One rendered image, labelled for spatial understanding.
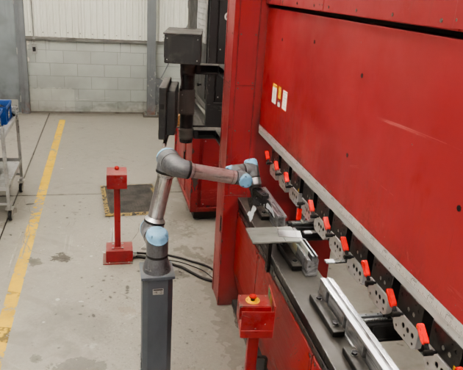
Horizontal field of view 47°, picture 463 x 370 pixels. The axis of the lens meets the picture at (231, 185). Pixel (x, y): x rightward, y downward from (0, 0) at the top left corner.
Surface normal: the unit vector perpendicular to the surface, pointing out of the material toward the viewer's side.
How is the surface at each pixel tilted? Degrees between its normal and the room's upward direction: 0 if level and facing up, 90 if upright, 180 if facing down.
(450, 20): 90
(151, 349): 90
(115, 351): 0
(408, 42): 90
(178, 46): 90
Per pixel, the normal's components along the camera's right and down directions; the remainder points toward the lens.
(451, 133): -0.98, 0.01
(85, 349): 0.06, -0.94
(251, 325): 0.07, 0.35
